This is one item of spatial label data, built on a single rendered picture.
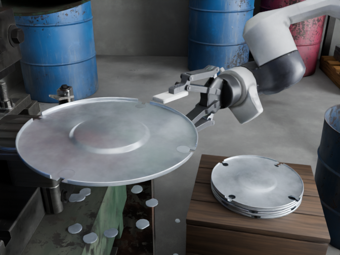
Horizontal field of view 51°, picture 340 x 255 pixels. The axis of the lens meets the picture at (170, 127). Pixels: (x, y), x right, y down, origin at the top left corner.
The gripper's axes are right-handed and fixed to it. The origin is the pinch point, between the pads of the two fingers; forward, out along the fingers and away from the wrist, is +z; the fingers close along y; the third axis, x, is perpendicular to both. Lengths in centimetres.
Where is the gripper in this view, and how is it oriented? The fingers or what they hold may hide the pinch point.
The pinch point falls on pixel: (168, 112)
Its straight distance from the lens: 68.9
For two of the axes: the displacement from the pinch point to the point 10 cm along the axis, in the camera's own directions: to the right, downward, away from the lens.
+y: 0.2, -9.1, -4.1
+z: -6.7, 2.9, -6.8
